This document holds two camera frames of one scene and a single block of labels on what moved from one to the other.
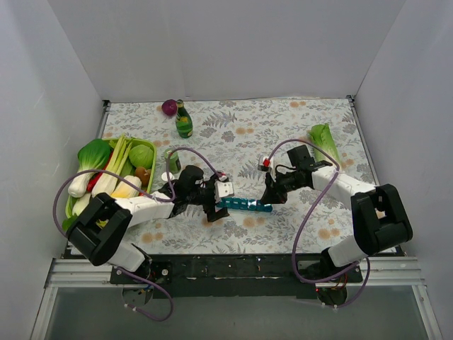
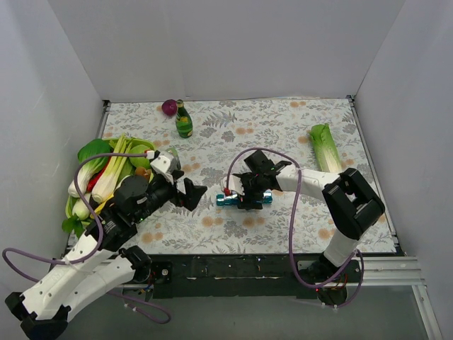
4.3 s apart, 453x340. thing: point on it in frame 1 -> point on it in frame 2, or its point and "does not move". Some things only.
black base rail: (237, 276) does not move
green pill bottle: (175, 161) does not move
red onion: (169, 107) does not move
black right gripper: (273, 186) -> (248, 197)
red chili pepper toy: (97, 176) does not move
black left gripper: (211, 197) -> (179, 195)
